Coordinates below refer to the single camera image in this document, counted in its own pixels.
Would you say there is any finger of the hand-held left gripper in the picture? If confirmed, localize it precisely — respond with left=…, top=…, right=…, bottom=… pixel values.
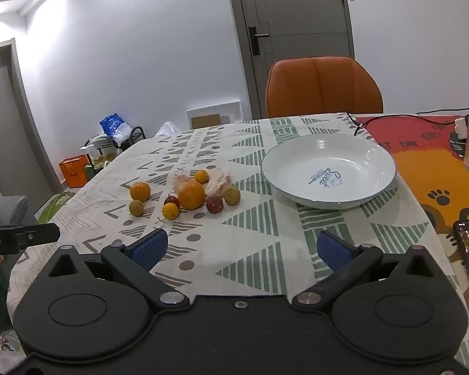
left=4, top=223, right=61, bottom=251

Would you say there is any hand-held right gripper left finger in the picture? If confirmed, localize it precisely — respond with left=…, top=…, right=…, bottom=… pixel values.
left=47, top=228, right=192, bottom=313

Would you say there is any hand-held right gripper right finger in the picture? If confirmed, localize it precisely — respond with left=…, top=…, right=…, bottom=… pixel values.
left=293, top=230, right=438, bottom=315

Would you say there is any mandarin orange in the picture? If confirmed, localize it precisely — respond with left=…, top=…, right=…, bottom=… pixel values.
left=130, top=182, right=151, bottom=202

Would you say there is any small peeled orange piece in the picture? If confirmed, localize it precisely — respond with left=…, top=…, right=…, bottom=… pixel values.
left=174, top=174, right=196, bottom=193

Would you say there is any white plate with blue print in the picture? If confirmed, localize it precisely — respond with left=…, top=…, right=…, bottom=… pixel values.
left=261, top=133, right=398, bottom=210

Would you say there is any large peeled orange piece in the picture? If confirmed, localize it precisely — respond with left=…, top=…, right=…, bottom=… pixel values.
left=204, top=167, right=233, bottom=198

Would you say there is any green floor mat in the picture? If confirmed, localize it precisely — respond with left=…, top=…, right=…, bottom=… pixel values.
left=37, top=192, right=75, bottom=223

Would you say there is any grey cushion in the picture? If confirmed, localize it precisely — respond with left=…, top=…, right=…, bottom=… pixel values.
left=0, top=194, right=36, bottom=228

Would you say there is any orange paper bag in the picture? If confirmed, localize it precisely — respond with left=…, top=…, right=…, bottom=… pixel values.
left=59, top=156, right=90, bottom=188

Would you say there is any grey side door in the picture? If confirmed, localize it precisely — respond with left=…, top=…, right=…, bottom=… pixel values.
left=0, top=38, right=64, bottom=204

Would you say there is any black metal rack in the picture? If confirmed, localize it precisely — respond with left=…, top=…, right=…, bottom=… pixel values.
left=85, top=126, right=147, bottom=157

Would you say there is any white plastic bag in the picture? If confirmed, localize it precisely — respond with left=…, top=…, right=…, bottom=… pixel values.
left=154, top=122, right=183, bottom=138

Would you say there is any red cartoon table mat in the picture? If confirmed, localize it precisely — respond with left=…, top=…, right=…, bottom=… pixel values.
left=354, top=114, right=469, bottom=340

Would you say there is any blue plastic bag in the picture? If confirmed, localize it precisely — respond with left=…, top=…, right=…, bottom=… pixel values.
left=99, top=113, right=133, bottom=143

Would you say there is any orange leather chair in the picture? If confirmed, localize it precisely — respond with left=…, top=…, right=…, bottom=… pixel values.
left=265, top=57, right=384, bottom=119

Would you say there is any black cable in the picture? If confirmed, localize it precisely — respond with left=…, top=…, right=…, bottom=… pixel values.
left=346, top=105, right=469, bottom=133

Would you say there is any black door handle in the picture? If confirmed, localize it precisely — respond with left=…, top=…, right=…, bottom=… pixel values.
left=248, top=25, right=270, bottom=56

